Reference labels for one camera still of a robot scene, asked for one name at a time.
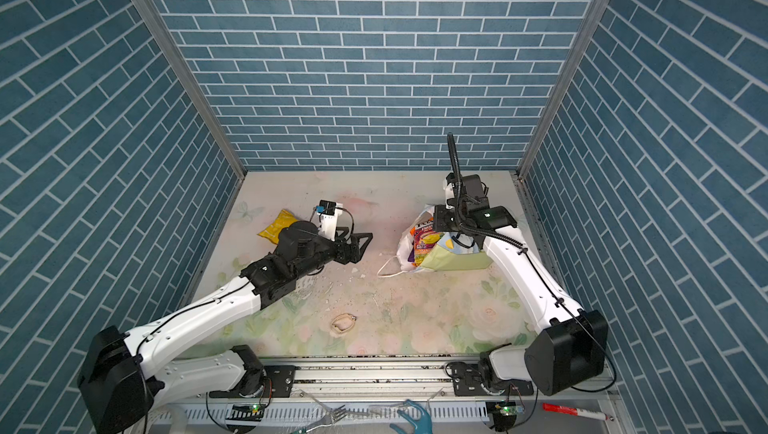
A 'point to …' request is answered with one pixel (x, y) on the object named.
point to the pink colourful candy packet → (424, 238)
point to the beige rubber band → (343, 322)
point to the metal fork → (335, 414)
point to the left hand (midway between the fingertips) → (362, 234)
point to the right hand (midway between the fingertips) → (434, 212)
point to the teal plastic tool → (424, 425)
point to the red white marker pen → (571, 410)
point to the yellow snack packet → (284, 219)
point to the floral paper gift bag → (454, 251)
